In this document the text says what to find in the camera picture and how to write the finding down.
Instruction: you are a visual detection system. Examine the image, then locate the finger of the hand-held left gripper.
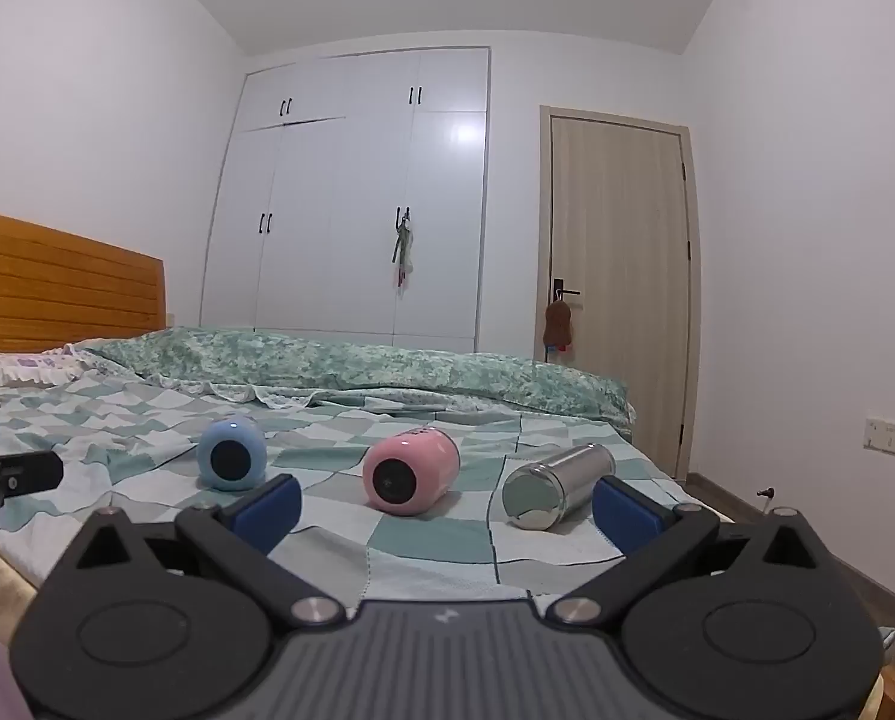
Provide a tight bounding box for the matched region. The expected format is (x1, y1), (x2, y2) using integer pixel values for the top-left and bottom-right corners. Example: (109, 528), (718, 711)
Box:
(0, 451), (66, 534)

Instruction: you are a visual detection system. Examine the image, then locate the light wooden door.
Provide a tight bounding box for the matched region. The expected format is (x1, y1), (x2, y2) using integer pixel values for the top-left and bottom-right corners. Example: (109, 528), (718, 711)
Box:
(539, 105), (702, 482)

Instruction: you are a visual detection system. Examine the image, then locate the green floral quilt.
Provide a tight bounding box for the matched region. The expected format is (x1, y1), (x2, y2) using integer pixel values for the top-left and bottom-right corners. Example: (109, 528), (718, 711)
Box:
(79, 326), (637, 426)

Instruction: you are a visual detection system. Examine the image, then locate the brown hanging pouch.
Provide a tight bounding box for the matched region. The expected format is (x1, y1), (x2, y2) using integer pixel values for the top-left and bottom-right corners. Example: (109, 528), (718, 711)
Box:
(542, 300), (575, 355)

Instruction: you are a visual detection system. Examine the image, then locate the floral frilled pillow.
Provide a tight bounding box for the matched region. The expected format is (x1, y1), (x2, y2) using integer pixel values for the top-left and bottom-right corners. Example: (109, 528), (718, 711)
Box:
(0, 346), (114, 392)

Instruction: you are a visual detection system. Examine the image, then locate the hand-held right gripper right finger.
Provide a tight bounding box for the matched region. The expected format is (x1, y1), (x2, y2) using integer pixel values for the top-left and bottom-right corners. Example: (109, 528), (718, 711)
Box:
(546, 475), (833, 628)

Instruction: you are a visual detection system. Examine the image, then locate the stainless steel cup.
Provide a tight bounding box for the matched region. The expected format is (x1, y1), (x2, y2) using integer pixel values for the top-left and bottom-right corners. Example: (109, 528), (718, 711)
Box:
(501, 443), (617, 532)

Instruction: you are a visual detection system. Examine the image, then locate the green hanging ornament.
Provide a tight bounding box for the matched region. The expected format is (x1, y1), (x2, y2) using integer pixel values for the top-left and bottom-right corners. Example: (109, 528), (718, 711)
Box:
(391, 221), (417, 290)

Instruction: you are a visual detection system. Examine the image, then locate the white wardrobe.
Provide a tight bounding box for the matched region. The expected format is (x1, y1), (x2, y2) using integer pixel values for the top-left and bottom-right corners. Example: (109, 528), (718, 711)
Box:
(199, 47), (492, 356)

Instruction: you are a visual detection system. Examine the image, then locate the blue cup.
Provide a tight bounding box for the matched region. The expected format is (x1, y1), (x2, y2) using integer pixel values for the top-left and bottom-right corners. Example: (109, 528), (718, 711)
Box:
(196, 418), (270, 494)

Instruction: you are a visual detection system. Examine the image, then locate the white wall socket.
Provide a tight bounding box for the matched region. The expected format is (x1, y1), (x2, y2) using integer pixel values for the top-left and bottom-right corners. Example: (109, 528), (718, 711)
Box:
(863, 413), (895, 461)

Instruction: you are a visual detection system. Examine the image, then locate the wooden headboard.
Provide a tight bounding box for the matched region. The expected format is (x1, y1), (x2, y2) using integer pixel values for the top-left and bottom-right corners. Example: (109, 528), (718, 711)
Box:
(0, 206), (167, 355)

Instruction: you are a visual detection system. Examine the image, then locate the pink cup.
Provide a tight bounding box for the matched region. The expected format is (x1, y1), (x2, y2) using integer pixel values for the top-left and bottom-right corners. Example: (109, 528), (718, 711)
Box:
(362, 427), (462, 517)

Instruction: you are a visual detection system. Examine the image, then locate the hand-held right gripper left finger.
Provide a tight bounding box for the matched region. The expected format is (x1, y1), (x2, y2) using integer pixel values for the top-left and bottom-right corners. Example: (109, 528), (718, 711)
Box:
(63, 474), (348, 635)

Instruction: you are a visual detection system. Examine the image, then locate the checkered bed sheet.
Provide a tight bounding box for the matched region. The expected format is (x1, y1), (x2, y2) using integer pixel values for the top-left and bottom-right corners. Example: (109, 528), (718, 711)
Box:
(0, 369), (735, 610)

